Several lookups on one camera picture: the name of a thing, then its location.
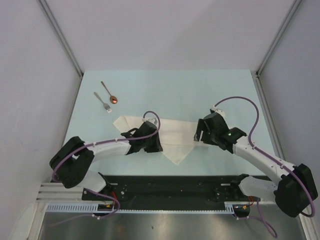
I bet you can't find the white cloth napkin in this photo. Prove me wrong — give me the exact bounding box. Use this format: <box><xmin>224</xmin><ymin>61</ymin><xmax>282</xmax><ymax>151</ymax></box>
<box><xmin>113</xmin><ymin>116</ymin><xmax>204</xmax><ymax>165</ymax></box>

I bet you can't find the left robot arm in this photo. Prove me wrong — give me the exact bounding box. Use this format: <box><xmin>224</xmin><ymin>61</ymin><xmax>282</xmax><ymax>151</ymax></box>
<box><xmin>49</xmin><ymin>121</ymin><xmax>163</xmax><ymax>200</ymax></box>

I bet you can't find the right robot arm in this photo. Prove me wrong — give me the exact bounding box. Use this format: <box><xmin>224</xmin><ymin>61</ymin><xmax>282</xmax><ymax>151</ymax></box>
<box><xmin>194</xmin><ymin>112</ymin><xmax>318</xmax><ymax>218</ymax></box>

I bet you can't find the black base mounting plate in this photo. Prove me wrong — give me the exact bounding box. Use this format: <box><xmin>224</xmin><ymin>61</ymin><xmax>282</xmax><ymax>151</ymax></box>
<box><xmin>82</xmin><ymin>174</ymin><xmax>281</xmax><ymax>212</ymax></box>

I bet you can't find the silver fork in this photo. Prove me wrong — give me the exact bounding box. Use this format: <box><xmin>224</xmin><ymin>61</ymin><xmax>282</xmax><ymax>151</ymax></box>
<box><xmin>93</xmin><ymin>92</ymin><xmax>112</xmax><ymax>113</ymax></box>

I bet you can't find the copper spoon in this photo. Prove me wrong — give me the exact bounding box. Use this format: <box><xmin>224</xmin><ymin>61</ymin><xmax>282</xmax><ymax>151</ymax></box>
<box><xmin>100</xmin><ymin>81</ymin><xmax>118</xmax><ymax>105</ymax></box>

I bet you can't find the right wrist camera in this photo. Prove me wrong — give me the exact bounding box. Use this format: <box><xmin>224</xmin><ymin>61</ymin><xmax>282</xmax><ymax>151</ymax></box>
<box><xmin>210</xmin><ymin>105</ymin><xmax>226</xmax><ymax>118</ymax></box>

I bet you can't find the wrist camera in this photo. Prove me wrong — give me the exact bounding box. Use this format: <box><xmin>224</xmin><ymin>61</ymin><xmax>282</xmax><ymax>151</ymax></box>
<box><xmin>210</xmin><ymin>105</ymin><xmax>226</xmax><ymax>118</ymax></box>
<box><xmin>142</xmin><ymin>117</ymin><xmax>159</xmax><ymax>127</ymax></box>

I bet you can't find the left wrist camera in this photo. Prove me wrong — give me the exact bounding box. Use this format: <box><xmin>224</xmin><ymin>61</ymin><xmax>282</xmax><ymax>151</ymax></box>
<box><xmin>142</xmin><ymin>117</ymin><xmax>159</xmax><ymax>127</ymax></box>

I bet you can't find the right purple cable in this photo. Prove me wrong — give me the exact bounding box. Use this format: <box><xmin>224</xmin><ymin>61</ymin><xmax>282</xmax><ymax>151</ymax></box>
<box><xmin>213</xmin><ymin>96</ymin><xmax>316</xmax><ymax>237</ymax></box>

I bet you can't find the white slotted cable duct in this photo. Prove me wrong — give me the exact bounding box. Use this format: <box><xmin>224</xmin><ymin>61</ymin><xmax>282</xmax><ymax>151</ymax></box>
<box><xmin>46</xmin><ymin>202</ymin><xmax>253</xmax><ymax>215</ymax></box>

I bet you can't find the aluminium cross rail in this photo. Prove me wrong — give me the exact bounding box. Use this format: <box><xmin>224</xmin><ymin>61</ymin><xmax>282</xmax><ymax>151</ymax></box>
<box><xmin>36</xmin><ymin>182</ymin><xmax>278</xmax><ymax>204</ymax></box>

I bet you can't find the right aluminium frame post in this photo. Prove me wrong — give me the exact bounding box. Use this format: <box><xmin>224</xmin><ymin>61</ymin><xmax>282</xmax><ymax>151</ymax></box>
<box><xmin>255</xmin><ymin>0</ymin><xmax>304</xmax><ymax>77</ymax></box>

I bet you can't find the aluminium frame post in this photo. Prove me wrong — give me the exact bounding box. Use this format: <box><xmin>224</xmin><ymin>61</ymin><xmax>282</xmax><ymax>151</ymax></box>
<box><xmin>36</xmin><ymin>0</ymin><xmax>84</xmax><ymax>79</ymax></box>
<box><xmin>255</xmin><ymin>0</ymin><xmax>304</xmax><ymax>77</ymax></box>

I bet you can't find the left aluminium frame post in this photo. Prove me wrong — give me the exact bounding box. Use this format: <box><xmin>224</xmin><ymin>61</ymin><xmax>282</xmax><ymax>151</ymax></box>
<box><xmin>36</xmin><ymin>0</ymin><xmax>84</xmax><ymax>79</ymax></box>

